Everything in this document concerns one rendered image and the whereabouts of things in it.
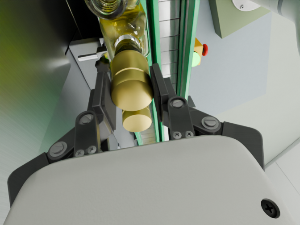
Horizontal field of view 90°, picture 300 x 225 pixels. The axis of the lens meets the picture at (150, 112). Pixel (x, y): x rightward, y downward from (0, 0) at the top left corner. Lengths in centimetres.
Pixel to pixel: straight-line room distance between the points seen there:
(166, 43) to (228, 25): 39
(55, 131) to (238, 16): 74
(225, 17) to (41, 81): 67
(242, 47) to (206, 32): 24
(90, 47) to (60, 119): 20
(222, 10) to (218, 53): 24
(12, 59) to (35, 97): 5
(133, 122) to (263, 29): 88
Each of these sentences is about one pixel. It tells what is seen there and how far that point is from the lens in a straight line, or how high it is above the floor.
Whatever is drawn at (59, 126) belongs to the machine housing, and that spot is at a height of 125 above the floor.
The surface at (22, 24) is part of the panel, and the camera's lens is 26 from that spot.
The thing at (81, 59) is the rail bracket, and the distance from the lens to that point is 36.
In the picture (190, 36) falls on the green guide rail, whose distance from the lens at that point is 35.
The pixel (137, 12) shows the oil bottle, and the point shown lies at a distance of 20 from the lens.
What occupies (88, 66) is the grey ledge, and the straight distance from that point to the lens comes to 46.
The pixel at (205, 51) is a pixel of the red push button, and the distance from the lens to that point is 58.
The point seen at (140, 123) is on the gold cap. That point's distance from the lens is 17.
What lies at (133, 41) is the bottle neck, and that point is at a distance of 17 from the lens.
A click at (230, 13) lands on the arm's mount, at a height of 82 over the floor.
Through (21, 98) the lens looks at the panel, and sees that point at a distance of 22.
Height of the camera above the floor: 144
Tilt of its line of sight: 41 degrees down
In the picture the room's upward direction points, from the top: 169 degrees clockwise
